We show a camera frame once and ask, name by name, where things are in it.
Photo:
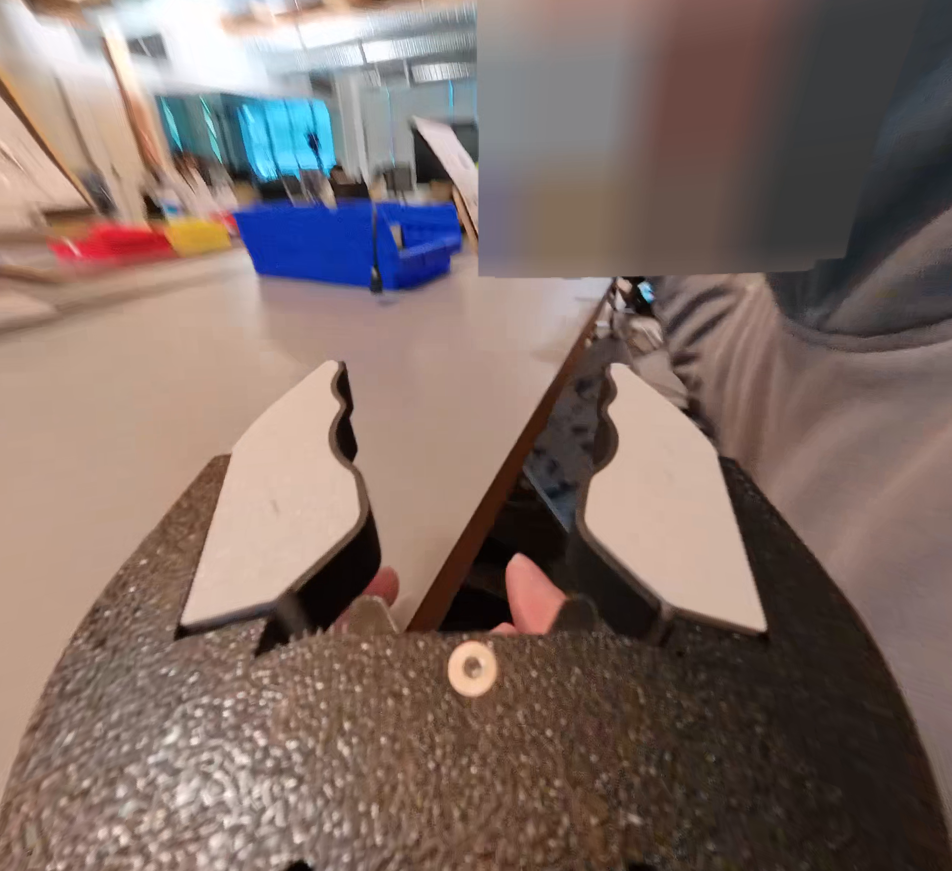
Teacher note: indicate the cardboard sign board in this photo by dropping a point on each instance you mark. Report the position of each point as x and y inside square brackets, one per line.
[454, 164]

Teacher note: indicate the yellow plastic bin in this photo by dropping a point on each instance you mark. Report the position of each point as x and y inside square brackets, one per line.
[197, 237]

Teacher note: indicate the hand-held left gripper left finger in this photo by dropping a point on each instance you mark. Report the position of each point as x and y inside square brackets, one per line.
[282, 499]

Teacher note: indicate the red plastic bin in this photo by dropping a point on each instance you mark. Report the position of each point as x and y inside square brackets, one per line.
[111, 242]

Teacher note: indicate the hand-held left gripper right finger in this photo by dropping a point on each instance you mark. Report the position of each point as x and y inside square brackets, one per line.
[669, 514]

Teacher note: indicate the blue plastic bin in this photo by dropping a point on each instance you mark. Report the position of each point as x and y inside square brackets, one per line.
[312, 246]

